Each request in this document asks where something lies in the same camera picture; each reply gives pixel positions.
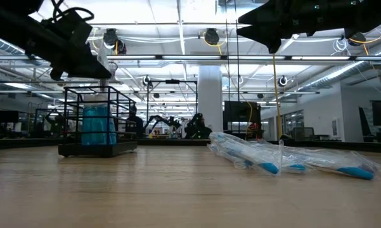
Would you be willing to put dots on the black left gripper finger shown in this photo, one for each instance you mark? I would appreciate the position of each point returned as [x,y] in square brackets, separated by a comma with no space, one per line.
[88,68]

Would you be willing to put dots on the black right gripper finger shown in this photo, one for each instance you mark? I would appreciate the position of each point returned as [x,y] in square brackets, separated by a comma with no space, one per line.
[269,20]
[277,42]

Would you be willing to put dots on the blue mouthwash bottle white cap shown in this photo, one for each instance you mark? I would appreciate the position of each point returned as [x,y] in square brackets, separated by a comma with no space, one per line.
[90,126]

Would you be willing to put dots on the blue plastic cups stack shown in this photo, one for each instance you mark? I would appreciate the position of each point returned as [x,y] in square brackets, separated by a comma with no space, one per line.
[105,126]

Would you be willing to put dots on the blue white toothbrush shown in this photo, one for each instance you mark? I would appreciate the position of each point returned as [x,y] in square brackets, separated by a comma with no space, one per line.
[296,167]
[355,172]
[256,158]

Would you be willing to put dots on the black background robot arm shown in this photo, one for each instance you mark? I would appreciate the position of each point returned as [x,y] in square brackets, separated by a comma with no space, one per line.
[196,126]
[161,122]

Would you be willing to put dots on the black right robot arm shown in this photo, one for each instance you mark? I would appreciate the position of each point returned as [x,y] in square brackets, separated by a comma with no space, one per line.
[374,12]

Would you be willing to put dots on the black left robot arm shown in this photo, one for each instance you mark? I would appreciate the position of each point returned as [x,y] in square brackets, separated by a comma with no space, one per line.
[9,22]

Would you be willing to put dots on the person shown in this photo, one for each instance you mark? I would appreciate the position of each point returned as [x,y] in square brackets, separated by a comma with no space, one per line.
[134,123]

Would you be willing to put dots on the black monitor cart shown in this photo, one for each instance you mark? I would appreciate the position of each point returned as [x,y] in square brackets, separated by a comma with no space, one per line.
[241,111]

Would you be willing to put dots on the white building pillar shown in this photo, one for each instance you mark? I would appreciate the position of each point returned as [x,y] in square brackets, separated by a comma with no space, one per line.
[210,95]

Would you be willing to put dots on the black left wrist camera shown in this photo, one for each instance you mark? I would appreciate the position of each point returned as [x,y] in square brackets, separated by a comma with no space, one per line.
[66,30]

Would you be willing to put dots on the black background rig frame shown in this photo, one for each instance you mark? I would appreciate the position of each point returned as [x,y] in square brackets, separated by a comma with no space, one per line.
[172,81]

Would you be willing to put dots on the black aluminium rig frame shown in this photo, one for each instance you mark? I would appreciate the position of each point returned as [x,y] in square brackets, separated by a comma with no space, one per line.
[177,142]

